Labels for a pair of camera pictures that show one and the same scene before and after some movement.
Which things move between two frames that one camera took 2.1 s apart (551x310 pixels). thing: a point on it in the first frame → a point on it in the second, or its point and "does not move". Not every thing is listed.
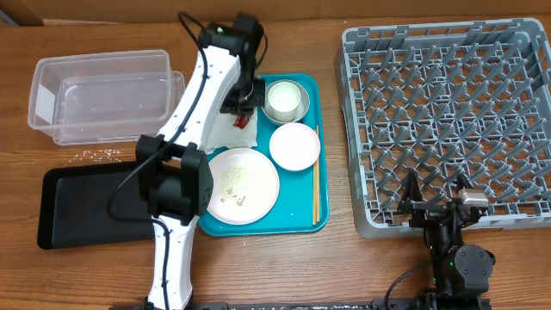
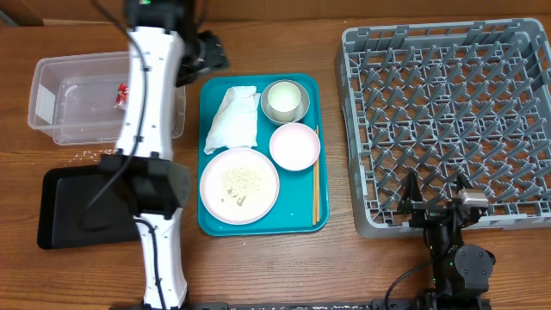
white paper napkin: [224, 133] does not move
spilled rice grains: [97, 156] does not move
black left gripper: [249, 105] → [218, 58]
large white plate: [245, 186] does not move
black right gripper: [424, 213] does not move
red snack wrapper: [241, 122] → [122, 96]
